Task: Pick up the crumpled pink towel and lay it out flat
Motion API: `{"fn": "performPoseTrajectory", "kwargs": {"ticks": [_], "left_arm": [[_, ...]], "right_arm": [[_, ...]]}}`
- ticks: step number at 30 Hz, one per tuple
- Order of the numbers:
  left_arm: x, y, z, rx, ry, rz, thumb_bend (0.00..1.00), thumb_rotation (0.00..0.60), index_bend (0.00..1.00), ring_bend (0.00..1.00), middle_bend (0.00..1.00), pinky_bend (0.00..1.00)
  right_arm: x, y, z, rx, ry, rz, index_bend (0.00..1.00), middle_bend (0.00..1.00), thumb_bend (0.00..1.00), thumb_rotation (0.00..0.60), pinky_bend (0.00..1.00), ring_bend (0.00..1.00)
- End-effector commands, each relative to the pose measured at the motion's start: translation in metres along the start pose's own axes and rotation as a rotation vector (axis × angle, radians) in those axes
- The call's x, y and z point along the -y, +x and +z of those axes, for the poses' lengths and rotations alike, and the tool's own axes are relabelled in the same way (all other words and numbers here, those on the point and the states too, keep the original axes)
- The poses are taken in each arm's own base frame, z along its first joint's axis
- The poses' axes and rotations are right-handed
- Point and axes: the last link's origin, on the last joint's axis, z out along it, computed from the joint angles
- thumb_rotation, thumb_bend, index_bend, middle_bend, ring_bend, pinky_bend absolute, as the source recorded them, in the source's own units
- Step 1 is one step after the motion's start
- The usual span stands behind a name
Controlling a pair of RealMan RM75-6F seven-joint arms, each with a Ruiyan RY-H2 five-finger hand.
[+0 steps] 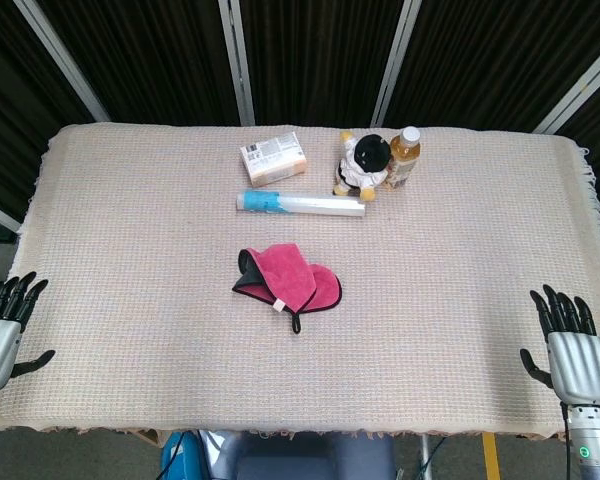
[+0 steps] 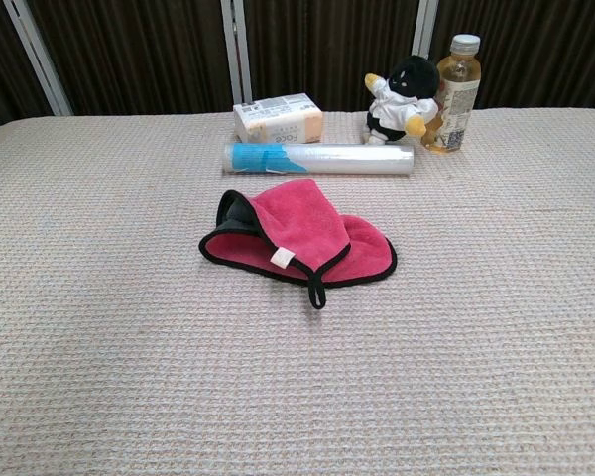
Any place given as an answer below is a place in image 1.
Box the beige woven table mat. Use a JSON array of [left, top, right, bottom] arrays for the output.
[[0, 122, 600, 442]]

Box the pink cloth with black trim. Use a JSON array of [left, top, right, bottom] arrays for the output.
[[231, 242, 343, 335]]

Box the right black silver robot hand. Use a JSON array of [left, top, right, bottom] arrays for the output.
[[519, 283, 600, 406]]

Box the plastic bag roll blue label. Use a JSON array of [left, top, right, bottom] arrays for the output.
[[235, 189, 367, 219]]

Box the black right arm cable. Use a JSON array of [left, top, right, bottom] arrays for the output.
[[560, 403, 573, 480]]

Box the bright blue plastic object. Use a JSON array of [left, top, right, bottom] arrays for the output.
[[160, 431, 204, 480]]

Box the small orange white carton box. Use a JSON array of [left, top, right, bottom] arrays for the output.
[[238, 131, 309, 189]]

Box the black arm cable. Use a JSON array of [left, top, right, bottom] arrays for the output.
[[560, 403, 573, 480], [157, 431, 187, 480]]

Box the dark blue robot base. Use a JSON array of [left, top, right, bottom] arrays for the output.
[[199, 431, 396, 480]]

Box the amber tea bottle white cap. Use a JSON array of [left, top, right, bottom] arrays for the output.
[[383, 125, 423, 192]]

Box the grey metal table leg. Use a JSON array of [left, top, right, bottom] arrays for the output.
[[418, 433, 432, 480]]

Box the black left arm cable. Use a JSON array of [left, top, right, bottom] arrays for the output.
[[157, 431, 187, 480]]

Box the plush doll with black head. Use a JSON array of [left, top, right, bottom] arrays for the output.
[[332, 130, 393, 202]]

